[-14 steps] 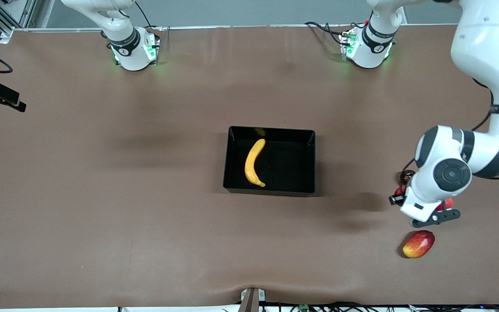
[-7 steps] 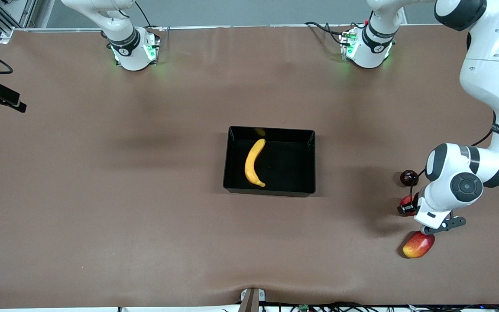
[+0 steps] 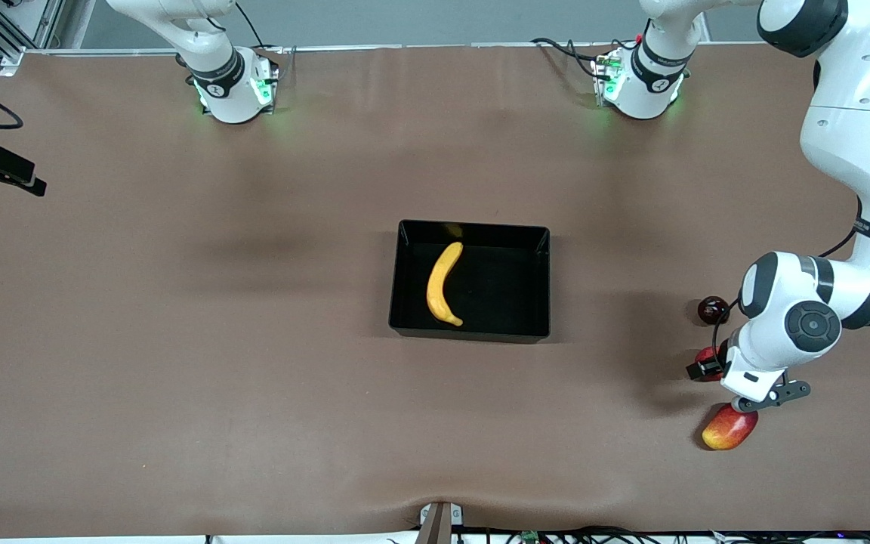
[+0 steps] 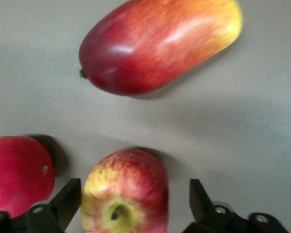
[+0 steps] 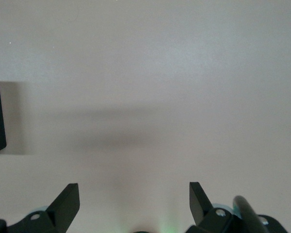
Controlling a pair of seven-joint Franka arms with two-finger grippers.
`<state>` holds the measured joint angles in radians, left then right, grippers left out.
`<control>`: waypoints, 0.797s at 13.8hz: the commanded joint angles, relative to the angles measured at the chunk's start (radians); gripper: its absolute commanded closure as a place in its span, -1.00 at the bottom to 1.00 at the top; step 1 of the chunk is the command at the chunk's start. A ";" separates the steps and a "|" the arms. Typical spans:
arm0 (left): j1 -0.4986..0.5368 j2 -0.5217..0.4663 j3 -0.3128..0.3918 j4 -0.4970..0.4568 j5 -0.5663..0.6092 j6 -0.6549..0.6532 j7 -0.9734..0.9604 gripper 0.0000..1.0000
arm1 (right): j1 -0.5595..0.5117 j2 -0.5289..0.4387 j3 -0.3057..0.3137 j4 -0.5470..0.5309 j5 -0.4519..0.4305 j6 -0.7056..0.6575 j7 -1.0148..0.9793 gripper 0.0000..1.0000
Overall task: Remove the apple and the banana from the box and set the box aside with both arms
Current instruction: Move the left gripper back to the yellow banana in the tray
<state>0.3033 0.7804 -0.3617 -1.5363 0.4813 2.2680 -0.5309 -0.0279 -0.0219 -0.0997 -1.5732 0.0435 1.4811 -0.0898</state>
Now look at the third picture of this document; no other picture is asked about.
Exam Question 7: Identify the small red apple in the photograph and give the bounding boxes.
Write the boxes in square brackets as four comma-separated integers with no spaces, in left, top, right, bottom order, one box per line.
[695,345,724,383]

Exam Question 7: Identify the black plastic box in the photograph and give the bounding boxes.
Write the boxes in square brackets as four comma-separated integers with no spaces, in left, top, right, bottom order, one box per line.
[388,219,551,345]

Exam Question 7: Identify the yellow banana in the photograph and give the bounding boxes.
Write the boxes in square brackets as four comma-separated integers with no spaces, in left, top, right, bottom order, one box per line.
[426,242,464,327]

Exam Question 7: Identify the dark purple plum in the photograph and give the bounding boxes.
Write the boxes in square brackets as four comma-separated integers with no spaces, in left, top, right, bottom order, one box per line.
[697,296,731,326]

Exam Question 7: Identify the red yellow mango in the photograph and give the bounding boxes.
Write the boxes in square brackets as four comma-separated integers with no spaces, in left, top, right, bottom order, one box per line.
[702,404,759,451]

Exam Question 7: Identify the grey metal table clamp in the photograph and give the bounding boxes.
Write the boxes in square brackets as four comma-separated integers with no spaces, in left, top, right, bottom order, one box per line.
[416,501,464,544]

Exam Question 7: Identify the brown table mat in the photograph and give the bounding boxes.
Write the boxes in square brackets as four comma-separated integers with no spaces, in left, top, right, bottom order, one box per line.
[0,42,870,539]

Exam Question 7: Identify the aluminium frame profile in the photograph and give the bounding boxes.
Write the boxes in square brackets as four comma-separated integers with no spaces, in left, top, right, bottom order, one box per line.
[0,0,66,76]

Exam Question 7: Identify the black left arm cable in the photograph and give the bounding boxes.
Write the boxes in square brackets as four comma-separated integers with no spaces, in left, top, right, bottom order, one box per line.
[711,195,870,352]

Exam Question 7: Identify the black right base cable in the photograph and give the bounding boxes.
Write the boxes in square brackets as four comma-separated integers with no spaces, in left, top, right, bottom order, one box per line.
[235,0,267,51]

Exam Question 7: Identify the black left base cables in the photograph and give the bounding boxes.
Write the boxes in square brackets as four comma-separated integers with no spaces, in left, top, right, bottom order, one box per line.
[532,34,621,84]

